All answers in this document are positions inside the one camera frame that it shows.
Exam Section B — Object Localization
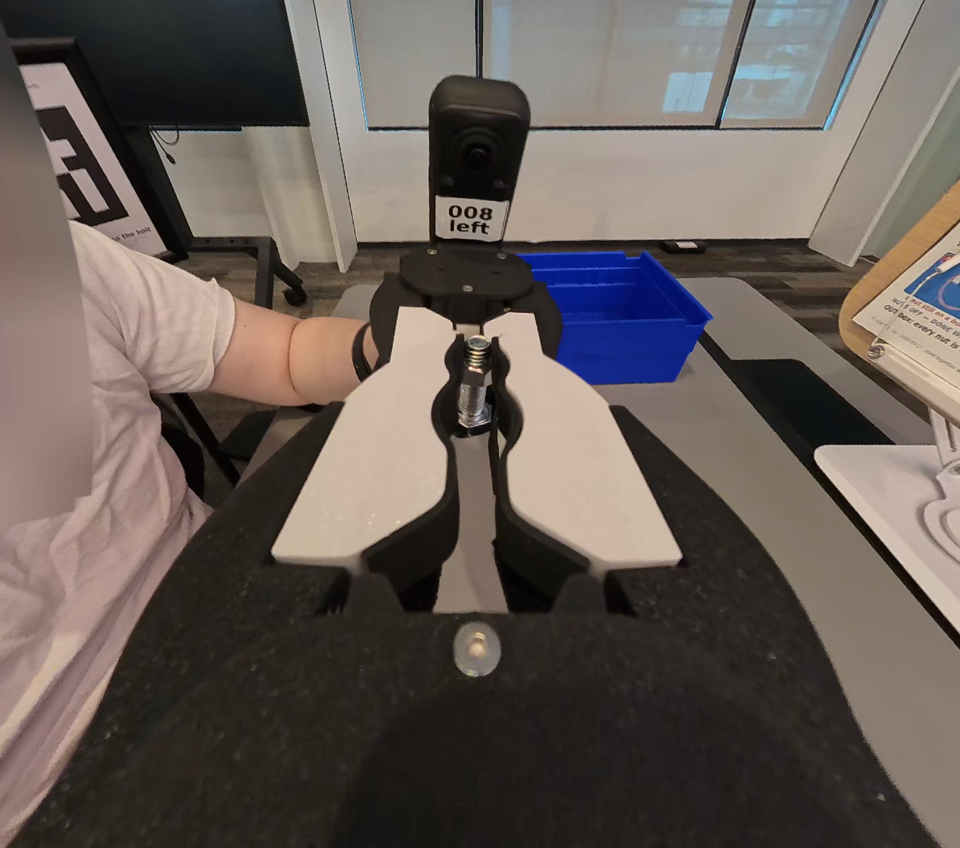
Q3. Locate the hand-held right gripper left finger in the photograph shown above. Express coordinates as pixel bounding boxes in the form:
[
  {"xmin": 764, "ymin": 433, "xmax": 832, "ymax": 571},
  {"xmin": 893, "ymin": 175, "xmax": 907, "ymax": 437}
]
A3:
[{"xmin": 270, "ymin": 334, "xmax": 463, "ymax": 575}]

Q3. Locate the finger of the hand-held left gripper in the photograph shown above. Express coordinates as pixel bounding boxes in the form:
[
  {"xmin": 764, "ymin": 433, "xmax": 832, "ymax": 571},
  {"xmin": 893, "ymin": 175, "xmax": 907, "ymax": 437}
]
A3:
[
  {"xmin": 377, "ymin": 305, "xmax": 462, "ymax": 371},
  {"xmin": 487, "ymin": 310, "xmax": 560, "ymax": 365}
]

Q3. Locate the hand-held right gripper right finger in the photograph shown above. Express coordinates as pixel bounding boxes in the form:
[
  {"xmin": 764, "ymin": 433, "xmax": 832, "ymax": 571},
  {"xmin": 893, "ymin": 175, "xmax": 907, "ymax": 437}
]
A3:
[{"xmin": 492, "ymin": 334, "xmax": 684, "ymax": 575}]

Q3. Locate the silver hex bolt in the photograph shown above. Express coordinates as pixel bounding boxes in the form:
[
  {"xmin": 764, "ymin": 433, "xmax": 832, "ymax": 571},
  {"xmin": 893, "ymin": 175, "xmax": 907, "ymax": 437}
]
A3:
[{"xmin": 453, "ymin": 333, "xmax": 498, "ymax": 431}]

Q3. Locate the blue plastic bin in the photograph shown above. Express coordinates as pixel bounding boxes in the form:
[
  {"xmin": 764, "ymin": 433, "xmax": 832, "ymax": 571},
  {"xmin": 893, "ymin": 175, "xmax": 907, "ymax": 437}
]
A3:
[{"xmin": 517, "ymin": 251, "xmax": 715, "ymax": 386}]

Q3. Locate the person's left forearm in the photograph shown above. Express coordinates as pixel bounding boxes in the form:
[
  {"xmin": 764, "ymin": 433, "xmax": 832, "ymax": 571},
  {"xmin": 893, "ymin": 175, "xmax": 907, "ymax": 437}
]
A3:
[{"xmin": 202, "ymin": 297, "xmax": 372, "ymax": 408}]

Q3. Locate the glass window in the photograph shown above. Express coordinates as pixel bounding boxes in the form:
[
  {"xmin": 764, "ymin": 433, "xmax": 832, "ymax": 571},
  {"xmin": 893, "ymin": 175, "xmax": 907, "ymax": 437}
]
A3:
[{"xmin": 332, "ymin": 0, "xmax": 939, "ymax": 131}]

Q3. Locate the black monitor stand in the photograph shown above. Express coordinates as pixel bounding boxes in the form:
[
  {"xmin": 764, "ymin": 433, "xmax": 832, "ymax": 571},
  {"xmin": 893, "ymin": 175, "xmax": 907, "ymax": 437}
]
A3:
[{"xmin": 123, "ymin": 124, "xmax": 309, "ymax": 309}]

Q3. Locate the white document stand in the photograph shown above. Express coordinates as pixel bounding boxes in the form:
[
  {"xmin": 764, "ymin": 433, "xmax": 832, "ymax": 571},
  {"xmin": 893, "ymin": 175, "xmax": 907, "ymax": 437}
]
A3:
[{"xmin": 813, "ymin": 406, "xmax": 960, "ymax": 598}]

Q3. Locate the large black monitor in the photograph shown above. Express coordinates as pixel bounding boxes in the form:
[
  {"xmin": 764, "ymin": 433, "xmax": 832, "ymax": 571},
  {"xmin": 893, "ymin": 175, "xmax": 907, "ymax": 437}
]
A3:
[{"xmin": 0, "ymin": 0, "xmax": 311, "ymax": 129}]

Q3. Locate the printed instruction sheet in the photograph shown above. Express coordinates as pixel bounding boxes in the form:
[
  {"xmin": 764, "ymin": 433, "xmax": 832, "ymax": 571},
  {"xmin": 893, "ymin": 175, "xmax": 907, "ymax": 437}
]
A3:
[{"xmin": 851, "ymin": 226, "xmax": 960, "ymax": 384}]

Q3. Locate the white sign board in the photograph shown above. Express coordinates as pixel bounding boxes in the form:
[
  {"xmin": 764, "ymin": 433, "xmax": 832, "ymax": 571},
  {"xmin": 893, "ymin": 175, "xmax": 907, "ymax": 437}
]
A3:
[{"xmin": 11, "ymin": 37, "xmax": 189, "ymax": 260}]

